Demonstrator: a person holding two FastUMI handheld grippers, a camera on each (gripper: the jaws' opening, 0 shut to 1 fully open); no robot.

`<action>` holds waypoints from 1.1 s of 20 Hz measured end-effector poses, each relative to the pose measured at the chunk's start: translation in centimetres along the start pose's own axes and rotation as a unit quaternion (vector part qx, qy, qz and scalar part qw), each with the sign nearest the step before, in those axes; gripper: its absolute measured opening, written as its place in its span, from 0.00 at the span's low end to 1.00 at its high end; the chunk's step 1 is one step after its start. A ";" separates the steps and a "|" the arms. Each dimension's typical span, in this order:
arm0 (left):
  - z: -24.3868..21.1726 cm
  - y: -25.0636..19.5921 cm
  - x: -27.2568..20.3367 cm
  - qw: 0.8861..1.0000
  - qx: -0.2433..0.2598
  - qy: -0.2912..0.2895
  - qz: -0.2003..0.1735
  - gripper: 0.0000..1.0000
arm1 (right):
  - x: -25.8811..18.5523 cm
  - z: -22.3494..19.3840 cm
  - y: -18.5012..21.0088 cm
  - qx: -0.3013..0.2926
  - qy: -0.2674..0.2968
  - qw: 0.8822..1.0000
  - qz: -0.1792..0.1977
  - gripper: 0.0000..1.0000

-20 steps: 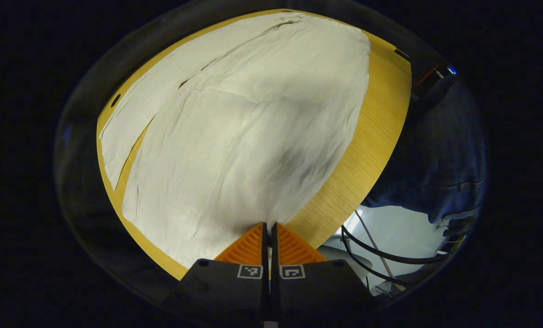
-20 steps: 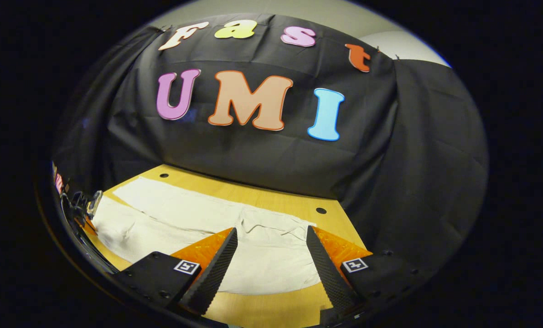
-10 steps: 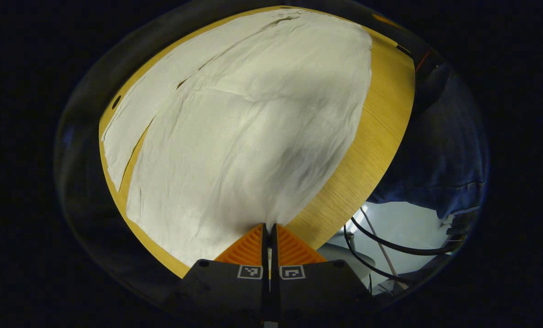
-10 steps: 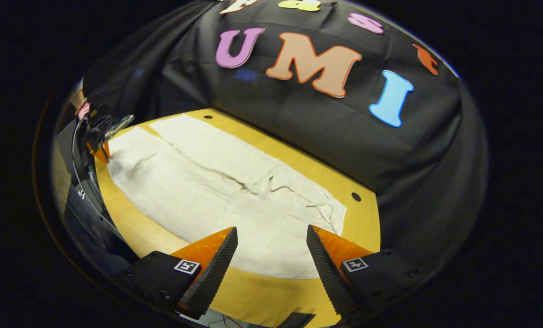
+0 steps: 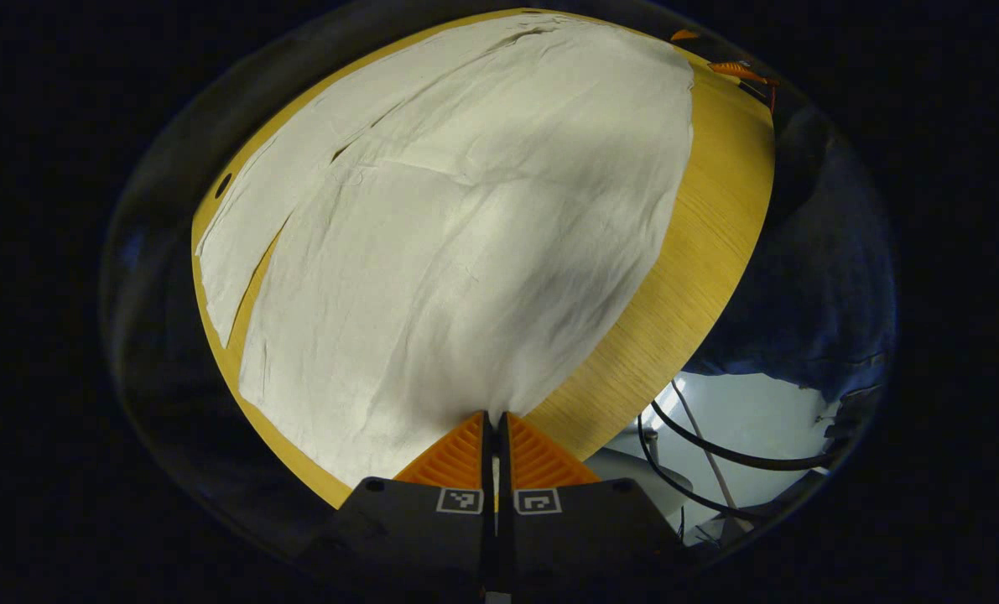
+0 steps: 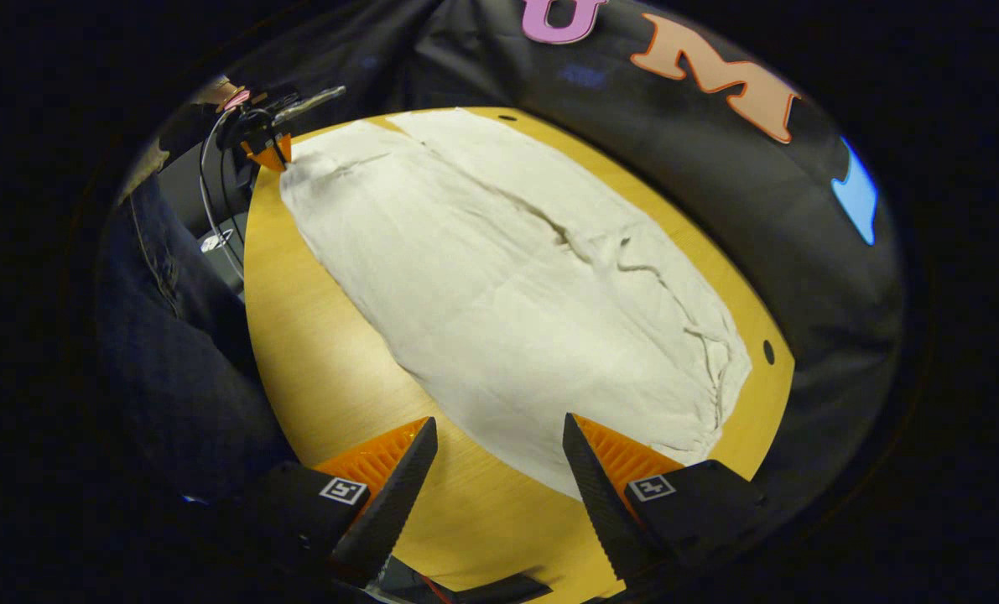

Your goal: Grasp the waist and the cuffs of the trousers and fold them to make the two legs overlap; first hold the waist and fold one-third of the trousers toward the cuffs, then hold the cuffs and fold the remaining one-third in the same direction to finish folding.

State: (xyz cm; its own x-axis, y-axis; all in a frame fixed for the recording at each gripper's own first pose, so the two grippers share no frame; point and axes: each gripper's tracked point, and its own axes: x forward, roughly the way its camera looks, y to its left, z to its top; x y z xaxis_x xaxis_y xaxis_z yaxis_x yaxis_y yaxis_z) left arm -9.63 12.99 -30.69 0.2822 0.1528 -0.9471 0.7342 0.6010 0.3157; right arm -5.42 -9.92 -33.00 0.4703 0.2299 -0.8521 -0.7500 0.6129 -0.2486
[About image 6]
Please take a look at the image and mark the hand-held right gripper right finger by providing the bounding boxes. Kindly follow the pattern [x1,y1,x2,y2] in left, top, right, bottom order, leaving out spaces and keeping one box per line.
[563,413,767,586]

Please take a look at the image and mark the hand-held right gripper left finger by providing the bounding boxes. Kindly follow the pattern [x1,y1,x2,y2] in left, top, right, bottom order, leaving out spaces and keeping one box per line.
[243,417,439,588]

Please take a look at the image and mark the white jeans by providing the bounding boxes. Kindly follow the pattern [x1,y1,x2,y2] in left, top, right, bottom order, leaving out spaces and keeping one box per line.
[279,107,753,502]

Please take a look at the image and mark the dark grey furniture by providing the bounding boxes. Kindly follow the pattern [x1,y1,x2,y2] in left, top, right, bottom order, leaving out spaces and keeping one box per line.
[159,151,252,294]

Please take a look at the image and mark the person's blue trouser leg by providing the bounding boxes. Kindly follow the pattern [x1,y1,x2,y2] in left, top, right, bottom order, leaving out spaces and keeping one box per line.
[96,172,299,504]

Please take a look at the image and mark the black backdrop cloth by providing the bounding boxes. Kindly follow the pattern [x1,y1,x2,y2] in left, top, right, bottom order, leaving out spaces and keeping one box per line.
[239,0,907,538]

